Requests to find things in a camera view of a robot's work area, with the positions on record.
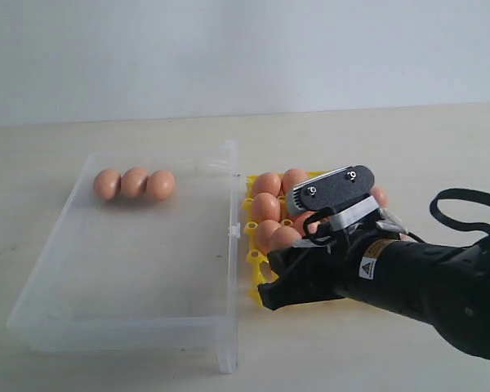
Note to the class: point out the brown egg slot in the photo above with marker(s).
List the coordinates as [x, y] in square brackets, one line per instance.
[291, 177]
[267, 182]

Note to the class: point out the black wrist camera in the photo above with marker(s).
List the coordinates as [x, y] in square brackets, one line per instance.
[336, 189]

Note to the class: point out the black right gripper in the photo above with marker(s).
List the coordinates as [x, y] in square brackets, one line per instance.
[311, 273]

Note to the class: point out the clear plastic tray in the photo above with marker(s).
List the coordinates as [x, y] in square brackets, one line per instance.
[134, 274]

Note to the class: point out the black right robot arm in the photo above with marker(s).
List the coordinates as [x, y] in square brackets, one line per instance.
[445, 287]

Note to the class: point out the brown egg lone front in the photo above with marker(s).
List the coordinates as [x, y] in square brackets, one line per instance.
[298, 223]

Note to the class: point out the yellow plastic egg tray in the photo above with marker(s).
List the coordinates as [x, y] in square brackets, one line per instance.
[262, 272]

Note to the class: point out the brown egg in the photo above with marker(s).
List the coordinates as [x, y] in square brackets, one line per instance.
[133, 182]
[265, 207]
[107, 184]
[161, 185]
[380, 196]
[283, 237]
[263, 234]

